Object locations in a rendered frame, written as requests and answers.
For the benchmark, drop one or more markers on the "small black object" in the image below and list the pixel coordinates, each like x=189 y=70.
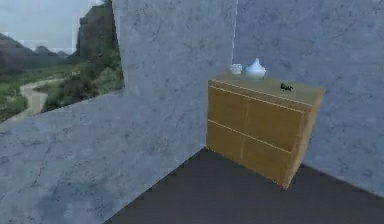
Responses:
x=286 y=87

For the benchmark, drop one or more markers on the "white mug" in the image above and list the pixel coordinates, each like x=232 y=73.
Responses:
x=236 y=68

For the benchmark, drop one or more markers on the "yellow wooden chest of drawers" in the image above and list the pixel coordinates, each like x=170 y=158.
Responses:
x=256 y=126

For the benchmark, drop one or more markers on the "window with landscape view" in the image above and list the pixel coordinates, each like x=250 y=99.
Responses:
x=50 y=60

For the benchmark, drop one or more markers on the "white round vase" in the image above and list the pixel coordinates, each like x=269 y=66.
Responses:
x=255 y=70

